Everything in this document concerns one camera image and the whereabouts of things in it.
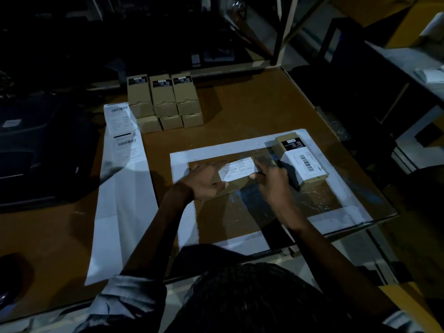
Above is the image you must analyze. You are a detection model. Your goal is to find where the person's left hand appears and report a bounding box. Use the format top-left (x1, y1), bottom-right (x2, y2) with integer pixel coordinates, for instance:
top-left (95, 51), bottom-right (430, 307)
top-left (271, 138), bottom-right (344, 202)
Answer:
top-left (173, 160), bottom-right (230, 202)

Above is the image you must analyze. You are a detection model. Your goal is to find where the person's right hand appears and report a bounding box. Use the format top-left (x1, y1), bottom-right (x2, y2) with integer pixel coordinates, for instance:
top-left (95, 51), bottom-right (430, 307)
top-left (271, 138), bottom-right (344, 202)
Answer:
top-left (248, 159), bottom-right (299, 225)

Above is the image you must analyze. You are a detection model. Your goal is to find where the plain brown cardboard box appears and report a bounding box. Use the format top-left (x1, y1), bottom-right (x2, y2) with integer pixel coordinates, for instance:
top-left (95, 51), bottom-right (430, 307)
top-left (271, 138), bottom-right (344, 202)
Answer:
top-left (194, 162), bottom-right (259, 202)

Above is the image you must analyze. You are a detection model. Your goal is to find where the white printed label sticker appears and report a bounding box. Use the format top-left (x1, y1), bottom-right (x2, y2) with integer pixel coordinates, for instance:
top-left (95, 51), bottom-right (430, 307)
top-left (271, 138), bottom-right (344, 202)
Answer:
top-left (218, 158), bottom-right (258, 183)

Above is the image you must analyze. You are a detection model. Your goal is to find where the person's right forearm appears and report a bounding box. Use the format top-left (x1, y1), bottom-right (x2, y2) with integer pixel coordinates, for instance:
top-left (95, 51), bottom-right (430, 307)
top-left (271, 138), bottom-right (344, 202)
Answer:
top-left (280, 212), bottom-right (400, 321)

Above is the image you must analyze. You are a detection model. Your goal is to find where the person's left forearm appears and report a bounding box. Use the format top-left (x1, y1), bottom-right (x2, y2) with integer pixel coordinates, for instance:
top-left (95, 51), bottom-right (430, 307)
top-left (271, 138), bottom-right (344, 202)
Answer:
top-left (120, 186), bottom-right (194, 279)

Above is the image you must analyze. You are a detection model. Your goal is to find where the brown box with white label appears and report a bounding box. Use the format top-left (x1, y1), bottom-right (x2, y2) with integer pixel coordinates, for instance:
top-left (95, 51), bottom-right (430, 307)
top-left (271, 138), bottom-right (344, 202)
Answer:
top-left (272, 133), bottom-right (330, 191)

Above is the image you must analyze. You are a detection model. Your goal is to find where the long white label backing strip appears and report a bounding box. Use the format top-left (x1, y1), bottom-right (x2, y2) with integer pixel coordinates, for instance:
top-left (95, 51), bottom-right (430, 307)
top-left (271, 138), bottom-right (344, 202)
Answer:
top-left (85, 102), bottom-right (159, 287)

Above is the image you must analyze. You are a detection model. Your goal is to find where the stack of small brown boxes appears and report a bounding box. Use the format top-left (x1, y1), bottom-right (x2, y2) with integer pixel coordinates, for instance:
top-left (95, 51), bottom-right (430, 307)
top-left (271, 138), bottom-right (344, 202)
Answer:
top-left (126, 73), bottom-right (204, 134)

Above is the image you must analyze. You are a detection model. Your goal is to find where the person's grey shirt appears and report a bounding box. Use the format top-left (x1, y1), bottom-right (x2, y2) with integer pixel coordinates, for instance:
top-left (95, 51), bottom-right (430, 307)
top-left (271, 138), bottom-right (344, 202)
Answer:
top-left (74, 263), bottom-right (428, 333)

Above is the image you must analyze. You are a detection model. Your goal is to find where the dark side shelf unit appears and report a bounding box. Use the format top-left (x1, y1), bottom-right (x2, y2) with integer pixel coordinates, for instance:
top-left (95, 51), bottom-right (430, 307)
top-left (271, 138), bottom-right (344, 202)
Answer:
top-left (317, 17), bottom-right (444, 174)

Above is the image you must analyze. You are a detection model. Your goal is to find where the black printer device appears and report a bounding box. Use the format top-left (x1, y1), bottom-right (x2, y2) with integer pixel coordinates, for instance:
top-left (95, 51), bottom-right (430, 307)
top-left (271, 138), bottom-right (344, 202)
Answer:
top-left (0, 93), bottom-right (102, 209)

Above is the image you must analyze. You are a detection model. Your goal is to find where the black round object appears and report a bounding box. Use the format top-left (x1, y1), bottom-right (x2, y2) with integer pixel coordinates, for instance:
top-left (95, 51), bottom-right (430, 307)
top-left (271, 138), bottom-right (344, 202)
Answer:
top-left (0, 254), bottom-right (33, 311)

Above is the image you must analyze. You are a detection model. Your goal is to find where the white tape frame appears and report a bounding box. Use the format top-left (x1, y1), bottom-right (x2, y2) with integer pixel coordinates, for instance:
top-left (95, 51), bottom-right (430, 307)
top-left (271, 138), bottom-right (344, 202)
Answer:
top-left (169, 128), bottom-right (374, 257)

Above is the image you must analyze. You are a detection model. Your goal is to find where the white metal rack post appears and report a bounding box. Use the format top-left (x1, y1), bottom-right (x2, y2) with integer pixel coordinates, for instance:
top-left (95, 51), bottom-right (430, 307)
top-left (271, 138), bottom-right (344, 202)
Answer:
top-left (271, 0), bottom-right (300, 67)

